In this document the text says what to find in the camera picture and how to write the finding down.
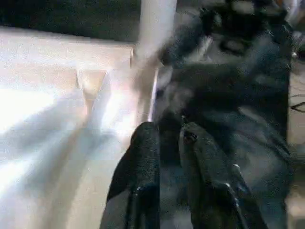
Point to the white plastic table leg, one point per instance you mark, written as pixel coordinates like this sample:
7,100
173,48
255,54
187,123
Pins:
157,23

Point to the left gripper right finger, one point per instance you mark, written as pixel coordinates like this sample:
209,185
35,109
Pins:
209,179

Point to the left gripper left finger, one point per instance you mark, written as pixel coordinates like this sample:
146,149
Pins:
140,167

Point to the black work mat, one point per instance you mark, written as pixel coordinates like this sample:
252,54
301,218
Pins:
238,107

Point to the white plastic table top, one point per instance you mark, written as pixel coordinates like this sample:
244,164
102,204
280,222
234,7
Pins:
47,107

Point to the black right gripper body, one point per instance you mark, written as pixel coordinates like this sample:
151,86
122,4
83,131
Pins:
238,19

